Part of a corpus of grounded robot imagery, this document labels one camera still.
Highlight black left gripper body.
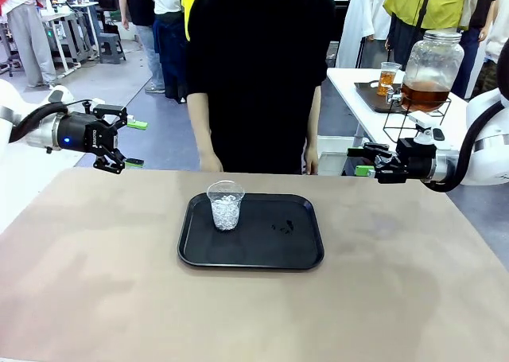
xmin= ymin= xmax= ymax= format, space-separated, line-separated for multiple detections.
xmin=56 ymin=112 xmax=119 ymax=157

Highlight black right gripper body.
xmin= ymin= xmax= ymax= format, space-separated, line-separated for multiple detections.
xmin=396 ymin=138 xmax=439 ymax=185

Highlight clear cup with ice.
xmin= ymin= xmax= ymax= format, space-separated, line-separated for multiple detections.
xmin=206 ymin=180 xmax=246 ymax=232

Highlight person's left forearm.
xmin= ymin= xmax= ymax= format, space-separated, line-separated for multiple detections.
xmin=303 ymin=84 xmax=323 ymax=150

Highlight person's right forearm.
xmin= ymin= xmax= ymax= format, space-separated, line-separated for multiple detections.
xmin=186 ymin=92 xmax=218 ymax=160

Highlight clear cup of tea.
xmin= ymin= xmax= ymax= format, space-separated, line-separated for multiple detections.
xmin=376 ymin=61 xmax=402 ymax=98

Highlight glass drink dispenser jar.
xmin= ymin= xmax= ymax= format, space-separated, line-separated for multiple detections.
xmin=384 ymin=29 xmax=466 ymax=114

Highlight person's left hand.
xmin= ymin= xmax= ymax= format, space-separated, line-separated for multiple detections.
xmin=303 ymin=146 xmax=321 ymax=176

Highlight person's right hand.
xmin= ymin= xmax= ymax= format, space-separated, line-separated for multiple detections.
xmin=198 ymin=152 xmax=225 ymax=173

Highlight white side table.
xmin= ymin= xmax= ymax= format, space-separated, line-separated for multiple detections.
xmin=326 ymin=67 xmax=471 ymax=157

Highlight clear storage bin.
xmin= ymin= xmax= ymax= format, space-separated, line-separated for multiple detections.
xmin=317 ymin=135 xmax=370 ymax=177

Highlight black plastic tray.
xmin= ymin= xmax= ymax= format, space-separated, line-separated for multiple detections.
xmin=177 ymin=193 xmax=325 ymax=271
xmin=354 ymin=80 xmax=411 ymax=115

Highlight grey plastic stool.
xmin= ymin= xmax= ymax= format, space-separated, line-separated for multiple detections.
xmin=96 ymin=31 xmax=127 ymax=65

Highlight white workbench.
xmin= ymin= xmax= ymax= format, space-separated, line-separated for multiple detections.
xmin=38 ymin=1 xmax=101 ymax=77

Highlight person in white shirt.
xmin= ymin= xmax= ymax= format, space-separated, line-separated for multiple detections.
xmin=139 ymin=0 xmax=188 ymax=95

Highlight person in black tee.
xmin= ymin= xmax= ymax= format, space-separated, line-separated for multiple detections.
xmin=112 ymin=0 xmax=157 ymax=32

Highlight person in black shirt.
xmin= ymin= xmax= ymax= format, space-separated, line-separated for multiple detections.
xmin=185 ymin=0 xmax=337 ymax=176

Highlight black wire dispenser stand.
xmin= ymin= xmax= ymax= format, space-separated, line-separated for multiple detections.
xmin=382 ymin=96 xmax=453 ymax=145

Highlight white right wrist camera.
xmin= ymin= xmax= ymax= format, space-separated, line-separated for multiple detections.
xmin=407 ymin=112 xmax=447 ymax=145

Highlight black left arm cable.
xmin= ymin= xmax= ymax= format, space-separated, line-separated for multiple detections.
xmin=7 ymin=99 xmax=95 ymax=144

